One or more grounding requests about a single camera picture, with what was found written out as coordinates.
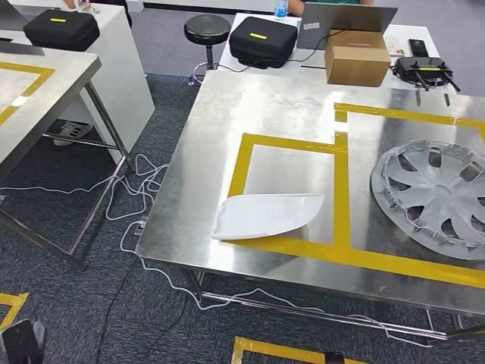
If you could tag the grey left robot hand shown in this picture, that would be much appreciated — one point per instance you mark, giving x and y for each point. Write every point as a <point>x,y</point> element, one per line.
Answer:
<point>40,337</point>

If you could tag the white curved shell part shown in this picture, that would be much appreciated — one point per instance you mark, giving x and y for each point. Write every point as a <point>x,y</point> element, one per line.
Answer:
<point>265,216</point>

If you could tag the steel workbench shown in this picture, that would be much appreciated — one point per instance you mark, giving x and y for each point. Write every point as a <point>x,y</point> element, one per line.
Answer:
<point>189,176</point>

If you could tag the metal floor socket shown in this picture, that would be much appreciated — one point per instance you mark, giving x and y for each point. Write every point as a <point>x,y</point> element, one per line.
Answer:
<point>141,227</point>

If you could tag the steel table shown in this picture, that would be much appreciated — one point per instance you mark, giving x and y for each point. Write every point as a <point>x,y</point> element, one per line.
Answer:
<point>68,70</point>

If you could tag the black bag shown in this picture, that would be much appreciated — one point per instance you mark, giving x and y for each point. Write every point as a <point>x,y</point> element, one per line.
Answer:
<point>263,45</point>
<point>60,32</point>

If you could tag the yellow floor tape square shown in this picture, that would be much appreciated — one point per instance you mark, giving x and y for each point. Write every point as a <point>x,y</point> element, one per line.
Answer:
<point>272,349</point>

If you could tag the dark grey laptop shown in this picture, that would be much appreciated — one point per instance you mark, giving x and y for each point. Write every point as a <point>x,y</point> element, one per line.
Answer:
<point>11,15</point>

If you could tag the black round stool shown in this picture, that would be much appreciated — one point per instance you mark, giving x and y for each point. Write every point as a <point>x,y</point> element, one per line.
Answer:
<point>207,27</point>

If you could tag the yellow tape double rectangle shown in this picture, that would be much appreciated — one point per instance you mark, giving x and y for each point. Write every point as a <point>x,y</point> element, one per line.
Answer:
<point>341,201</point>

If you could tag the white desk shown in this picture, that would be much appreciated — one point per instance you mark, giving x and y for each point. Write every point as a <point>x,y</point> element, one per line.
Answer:
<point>311,58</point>

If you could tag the clear water bottle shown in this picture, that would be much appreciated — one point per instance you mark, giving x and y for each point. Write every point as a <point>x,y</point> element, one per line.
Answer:
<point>280,7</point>

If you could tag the cardboard box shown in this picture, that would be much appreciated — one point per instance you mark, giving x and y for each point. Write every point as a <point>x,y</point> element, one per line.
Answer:
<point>357,63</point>

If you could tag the grey plastic wheel hubcap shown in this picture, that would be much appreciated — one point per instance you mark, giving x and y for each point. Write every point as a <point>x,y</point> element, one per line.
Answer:
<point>435,196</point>

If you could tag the white card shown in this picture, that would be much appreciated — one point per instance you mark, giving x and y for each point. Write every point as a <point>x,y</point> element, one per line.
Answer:
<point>396,46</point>

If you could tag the black router device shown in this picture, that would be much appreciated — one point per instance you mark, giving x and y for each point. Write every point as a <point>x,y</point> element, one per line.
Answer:
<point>424,68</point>

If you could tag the black phone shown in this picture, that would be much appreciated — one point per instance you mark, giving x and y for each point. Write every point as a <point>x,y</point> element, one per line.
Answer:
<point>418,48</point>

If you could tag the black right wrist camera bracket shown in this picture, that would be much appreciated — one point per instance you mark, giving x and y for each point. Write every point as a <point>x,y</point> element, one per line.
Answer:
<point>335,358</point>

